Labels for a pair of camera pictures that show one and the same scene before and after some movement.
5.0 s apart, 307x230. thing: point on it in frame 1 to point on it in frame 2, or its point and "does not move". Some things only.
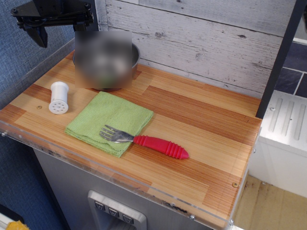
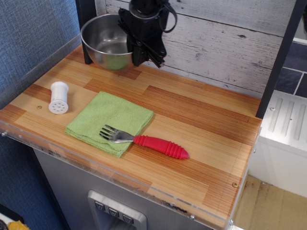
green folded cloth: (105, 109) does not move
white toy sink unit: (279, 156) does not move
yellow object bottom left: (17, 225) does not move
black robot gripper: (45, 12) to (144, 24)
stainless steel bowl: (106, 65) to (105, 42)
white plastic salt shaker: (59, 103) does not move
